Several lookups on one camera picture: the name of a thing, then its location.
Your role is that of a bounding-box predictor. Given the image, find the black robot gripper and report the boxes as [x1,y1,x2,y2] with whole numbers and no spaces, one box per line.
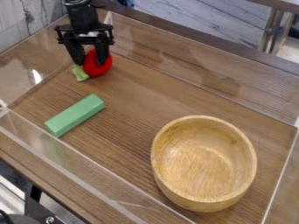
[55,22,115,66]

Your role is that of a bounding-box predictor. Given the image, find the red plush fruit green stem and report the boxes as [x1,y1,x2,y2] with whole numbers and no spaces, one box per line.
[72,49,112,81]

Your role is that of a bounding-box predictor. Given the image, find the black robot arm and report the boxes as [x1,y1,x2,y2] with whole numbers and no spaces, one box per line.
[55,0,115,66]

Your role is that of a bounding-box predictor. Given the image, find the green rectangular block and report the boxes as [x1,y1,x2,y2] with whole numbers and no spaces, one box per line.
[44,94,105,137]

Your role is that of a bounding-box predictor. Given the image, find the wooden bowl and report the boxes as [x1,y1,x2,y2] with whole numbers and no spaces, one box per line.
[151,115,257,213]

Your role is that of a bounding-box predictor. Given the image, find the clear acrylic enclosure walls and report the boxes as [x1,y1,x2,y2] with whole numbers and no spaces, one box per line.
[0,12,299,224]

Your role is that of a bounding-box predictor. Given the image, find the black table frame bracket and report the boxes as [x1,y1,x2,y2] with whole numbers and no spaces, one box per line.
[0,185,67,224]

